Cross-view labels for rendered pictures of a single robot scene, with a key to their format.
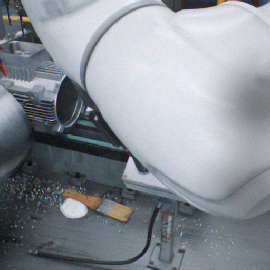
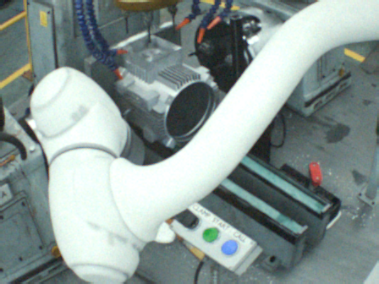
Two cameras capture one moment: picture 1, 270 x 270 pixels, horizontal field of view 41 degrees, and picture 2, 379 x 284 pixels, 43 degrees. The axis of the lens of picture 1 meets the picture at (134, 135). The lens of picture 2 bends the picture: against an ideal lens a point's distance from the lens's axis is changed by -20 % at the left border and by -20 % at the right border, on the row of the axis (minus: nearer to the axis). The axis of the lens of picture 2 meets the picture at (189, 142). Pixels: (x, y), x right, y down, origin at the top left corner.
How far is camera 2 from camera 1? 0.52 m
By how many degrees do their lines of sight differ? 25
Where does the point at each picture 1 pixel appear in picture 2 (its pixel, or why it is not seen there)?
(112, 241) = (179, 273)
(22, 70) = (144, 72)
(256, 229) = not seen: outside the picture
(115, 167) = (218, 204)
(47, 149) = (157, 160)
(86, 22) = (51, 148)
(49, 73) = (167, 80)
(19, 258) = not seen: hidden behind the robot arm
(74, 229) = (152, 251)
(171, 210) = (216, 266)
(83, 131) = not seen: hidden behind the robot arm
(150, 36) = (63, 174)
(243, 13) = (106, 179)
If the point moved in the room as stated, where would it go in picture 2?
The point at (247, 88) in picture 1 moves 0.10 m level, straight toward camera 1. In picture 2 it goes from (81, 226) to (23, 260)
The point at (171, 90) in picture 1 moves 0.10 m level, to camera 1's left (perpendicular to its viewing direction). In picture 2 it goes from (57, 210) to (8, 183)
